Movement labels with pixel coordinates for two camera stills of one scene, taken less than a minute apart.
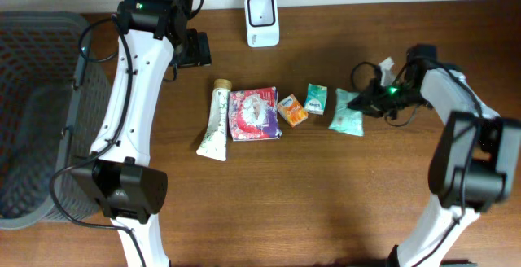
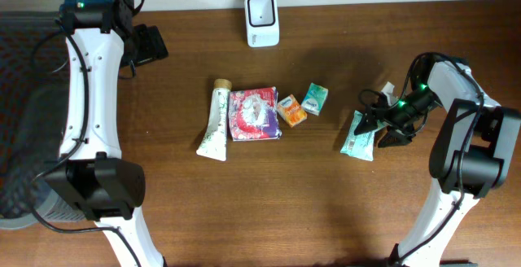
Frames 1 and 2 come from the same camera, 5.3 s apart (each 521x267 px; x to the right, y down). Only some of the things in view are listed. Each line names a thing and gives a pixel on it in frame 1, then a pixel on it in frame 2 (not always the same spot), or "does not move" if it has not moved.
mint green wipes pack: x=347 y=120 -> x=361 y=145
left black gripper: x=199 y=48 -> x=153 y=45
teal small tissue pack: x=316 y=98 does not move
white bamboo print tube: x=214 y=142 does not move
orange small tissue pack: x=291 y=109 does not move
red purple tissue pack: x=254 y=114 does not move
